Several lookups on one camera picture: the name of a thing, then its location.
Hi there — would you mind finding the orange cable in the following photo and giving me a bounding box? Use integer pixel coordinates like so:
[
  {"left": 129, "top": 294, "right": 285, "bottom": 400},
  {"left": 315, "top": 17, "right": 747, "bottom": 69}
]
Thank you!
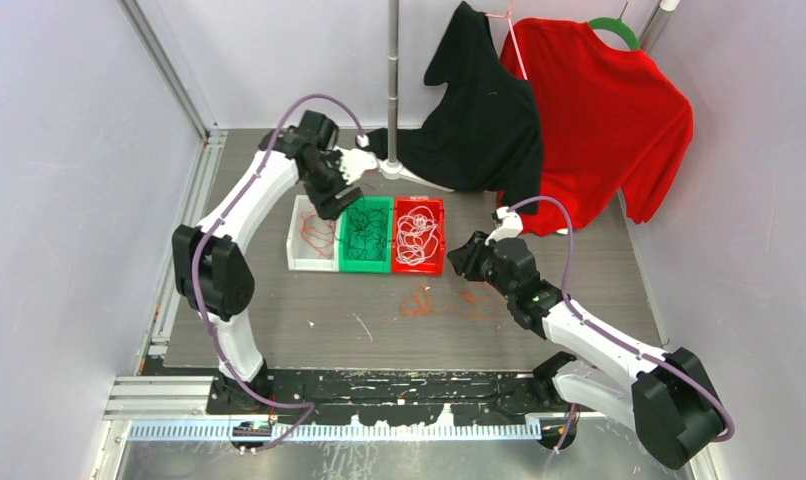
[
  {"left": 298, "top": 208, "right": 339, "bottom": 260},
  {"left": 399, "top": 284, "right": 510, "bottom": 323}
]

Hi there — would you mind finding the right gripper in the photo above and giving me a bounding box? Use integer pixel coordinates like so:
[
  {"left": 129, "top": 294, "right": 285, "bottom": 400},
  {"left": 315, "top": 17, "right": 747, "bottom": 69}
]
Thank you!
[{"left": 448, "top": 230, "right": 516, "bottom": 300}]

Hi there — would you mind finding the green plastic bin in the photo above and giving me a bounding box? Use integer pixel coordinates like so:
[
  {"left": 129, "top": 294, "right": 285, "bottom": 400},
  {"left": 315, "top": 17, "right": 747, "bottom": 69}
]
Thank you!
[{"left": 339, "top": 196, "right": 394, "bottom": 274}]

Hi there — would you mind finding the white rack base foot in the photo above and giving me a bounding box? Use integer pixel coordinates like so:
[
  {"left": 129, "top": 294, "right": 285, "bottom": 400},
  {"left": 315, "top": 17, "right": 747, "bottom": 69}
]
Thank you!
[{"left": 378, "top": 160, "right": 453, "bottom": 192}]

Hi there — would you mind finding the white plastic bin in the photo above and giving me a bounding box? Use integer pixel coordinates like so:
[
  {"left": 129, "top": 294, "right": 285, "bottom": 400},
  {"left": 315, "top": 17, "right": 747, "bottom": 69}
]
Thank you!
[{"left": 286, "top": 195, "right": 341, "bottom": 272}]

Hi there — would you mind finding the green hanger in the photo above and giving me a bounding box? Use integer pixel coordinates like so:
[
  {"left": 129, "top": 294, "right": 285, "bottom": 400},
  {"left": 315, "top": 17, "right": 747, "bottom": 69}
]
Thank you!
[{"left": 587, "top": 0, "right": 641, "bottom": 51}]

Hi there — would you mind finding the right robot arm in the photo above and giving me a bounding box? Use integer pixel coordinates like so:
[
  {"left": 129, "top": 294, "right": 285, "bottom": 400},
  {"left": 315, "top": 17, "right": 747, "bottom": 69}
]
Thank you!
[{"left": 447, "top": 231, "right": 735, "bottom": 469}]

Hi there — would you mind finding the garment rack pole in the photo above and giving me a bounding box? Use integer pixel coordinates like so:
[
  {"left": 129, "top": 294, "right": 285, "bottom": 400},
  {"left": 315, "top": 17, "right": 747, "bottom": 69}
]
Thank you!
[{"left": 387, "top": 0, "right": 400, "bottom": 168}]

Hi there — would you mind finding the aluminium frame rail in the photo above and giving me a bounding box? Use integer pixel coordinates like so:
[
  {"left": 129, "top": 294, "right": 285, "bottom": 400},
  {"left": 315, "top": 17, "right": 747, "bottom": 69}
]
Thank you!
[{"left": 117, "top": 0, "right": 210, "bottom": 139}]

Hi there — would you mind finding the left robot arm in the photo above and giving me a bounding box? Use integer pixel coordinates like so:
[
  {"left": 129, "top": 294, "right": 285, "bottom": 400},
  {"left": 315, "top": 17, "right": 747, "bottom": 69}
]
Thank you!
[{"left": 171, "top": 110, "right": 378, "bottom": 413}]

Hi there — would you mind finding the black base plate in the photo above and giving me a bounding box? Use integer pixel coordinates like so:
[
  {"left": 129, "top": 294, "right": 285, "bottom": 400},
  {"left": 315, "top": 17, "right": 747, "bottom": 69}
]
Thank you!
[{"left": 205, "top": 369, "right": 569, "bottom": 427}]

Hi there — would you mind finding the red plastic bin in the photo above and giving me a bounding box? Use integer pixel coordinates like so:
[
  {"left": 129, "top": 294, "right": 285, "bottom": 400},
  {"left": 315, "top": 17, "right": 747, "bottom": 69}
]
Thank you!
[{"left": 391, "top": 196, "right": 446, "bottom": 275}]

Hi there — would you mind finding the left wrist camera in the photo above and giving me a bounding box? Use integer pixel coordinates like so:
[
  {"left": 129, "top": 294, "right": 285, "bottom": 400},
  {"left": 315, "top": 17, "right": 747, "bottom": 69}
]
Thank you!
[{"left": 337, "top": 148, "right": 379, "bottom": 185}]

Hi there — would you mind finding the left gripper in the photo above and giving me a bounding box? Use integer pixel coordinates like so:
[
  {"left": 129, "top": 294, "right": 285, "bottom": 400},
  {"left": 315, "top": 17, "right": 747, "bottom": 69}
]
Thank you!
[{"left": 302, "top": 151, "right": 362, "bottom": 220}]

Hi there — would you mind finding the black t-shirt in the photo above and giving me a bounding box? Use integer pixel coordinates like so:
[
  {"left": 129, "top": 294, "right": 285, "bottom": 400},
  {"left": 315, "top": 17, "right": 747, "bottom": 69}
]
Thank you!
[{"left": 397, "top": 1, "right": 544, "bottom": 206}]

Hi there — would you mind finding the red t-shirt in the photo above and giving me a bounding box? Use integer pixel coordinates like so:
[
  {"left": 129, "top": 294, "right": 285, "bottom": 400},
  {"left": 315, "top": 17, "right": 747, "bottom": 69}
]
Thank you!
[{"left": 500, "top": 18, "right": 694, "bottom": 236}]

